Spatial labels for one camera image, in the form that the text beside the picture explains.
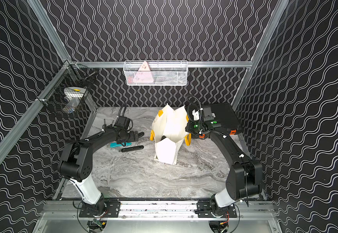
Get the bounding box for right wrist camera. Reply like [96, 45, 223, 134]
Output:
[202, 105, 215, 121]

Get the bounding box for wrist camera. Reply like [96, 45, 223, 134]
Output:
[202, 105, 215, 121]
[115, 116, 131, 130]

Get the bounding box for white wire wall basket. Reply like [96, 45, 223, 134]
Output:
[123, 60, 188, 86]

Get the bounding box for black tool case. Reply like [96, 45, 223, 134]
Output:
[211, 103, 242, 135]

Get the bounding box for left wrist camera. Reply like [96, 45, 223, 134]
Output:
[115, 116, 131, 130]

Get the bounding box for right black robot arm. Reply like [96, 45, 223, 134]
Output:
[185, 120, 263, 216]

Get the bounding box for black wire mesh basket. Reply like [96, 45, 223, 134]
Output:
[37, 60, 97, 117]

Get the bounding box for black marker pen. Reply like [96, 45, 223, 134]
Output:
[120, 145, 144, 152]

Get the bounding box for white canvas pouch yellow handles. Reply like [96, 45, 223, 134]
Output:
[150, 104, 189, 165]

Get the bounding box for pink triangular card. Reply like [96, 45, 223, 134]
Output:
[133, 61, 154, 83]

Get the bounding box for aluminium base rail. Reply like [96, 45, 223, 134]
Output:
[78, 199, 240, 219]

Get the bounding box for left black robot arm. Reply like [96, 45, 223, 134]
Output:
[58, 126, 144, 216]

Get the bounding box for teal utility knife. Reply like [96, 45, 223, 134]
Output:
[109, 142, 126, 148]

